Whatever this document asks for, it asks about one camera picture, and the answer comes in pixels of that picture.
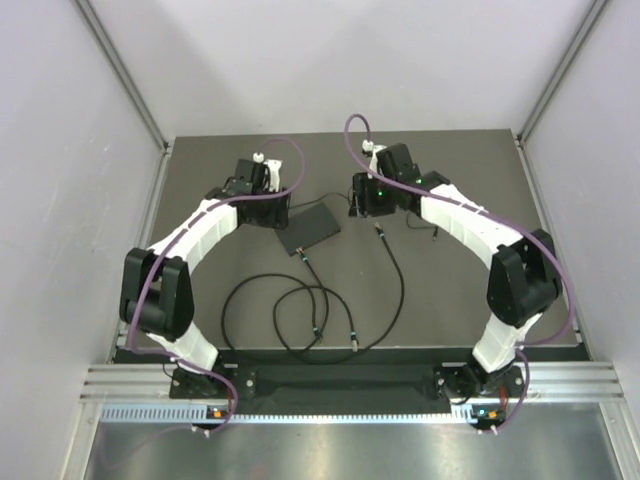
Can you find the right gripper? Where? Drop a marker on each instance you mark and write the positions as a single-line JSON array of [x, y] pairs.
[[364, 205]]

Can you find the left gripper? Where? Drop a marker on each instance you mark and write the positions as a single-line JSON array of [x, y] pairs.
[[277, 217]]

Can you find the dark grey network switch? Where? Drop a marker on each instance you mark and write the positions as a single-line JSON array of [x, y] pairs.
[[308, 228]]

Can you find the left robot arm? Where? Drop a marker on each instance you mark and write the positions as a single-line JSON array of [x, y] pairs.
[[156, 293]]

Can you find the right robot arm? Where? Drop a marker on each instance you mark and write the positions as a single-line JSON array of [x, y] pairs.
[[522, 282]]

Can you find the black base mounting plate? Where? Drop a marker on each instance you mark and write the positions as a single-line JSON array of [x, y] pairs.
[[361, 388]]

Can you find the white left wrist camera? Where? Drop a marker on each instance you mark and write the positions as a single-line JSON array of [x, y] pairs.
[[268, 173]]

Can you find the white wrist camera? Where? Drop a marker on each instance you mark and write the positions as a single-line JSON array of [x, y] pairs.
[[371, 150], [268, 173]]

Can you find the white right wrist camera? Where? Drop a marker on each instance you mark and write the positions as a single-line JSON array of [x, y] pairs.
[[371, 150]]

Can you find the slotted grey cable duct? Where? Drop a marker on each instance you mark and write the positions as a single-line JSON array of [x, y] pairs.
[[206, 414]]

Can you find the aluminium front frame rail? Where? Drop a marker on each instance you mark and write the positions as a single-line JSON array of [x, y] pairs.
[[555, 382]]

